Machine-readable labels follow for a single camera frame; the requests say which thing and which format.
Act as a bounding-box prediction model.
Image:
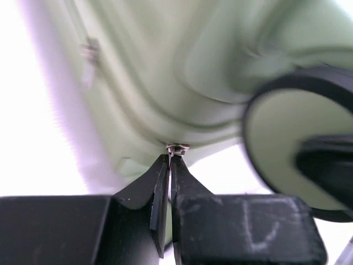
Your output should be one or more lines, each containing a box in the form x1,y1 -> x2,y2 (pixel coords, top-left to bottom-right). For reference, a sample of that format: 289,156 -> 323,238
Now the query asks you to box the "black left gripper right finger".
170,156 -> 327,264

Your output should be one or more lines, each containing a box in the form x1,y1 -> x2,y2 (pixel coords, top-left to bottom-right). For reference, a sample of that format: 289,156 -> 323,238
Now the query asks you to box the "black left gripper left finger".
1,155 -> 169,264

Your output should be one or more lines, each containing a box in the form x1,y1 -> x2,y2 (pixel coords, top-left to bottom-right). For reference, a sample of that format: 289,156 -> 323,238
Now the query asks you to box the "green hard-shell suitcase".
20,1 -> 352,222

